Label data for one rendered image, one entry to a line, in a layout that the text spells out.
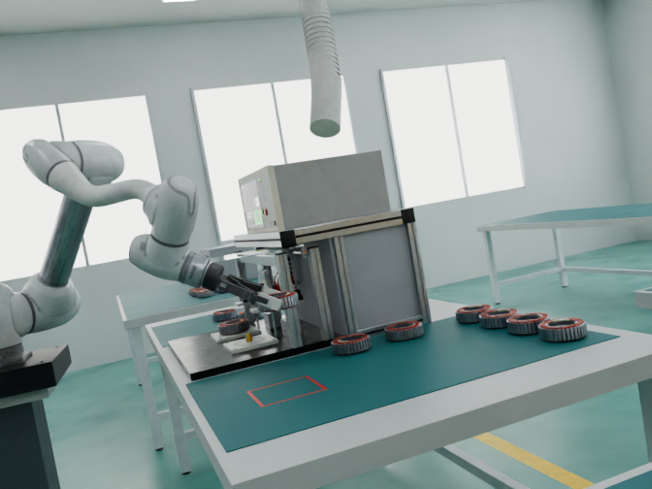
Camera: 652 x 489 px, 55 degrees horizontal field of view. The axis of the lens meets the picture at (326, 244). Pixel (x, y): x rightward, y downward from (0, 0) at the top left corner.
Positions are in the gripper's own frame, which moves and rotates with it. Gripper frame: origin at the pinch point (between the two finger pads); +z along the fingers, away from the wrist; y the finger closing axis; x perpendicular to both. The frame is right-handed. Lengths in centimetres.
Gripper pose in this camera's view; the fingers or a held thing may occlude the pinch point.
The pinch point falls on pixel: (277, 300)
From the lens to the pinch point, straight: 172.6
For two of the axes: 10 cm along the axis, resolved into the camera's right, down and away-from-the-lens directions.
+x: 3.5, -9.4, -0.7
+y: -0.1, 0.7, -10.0
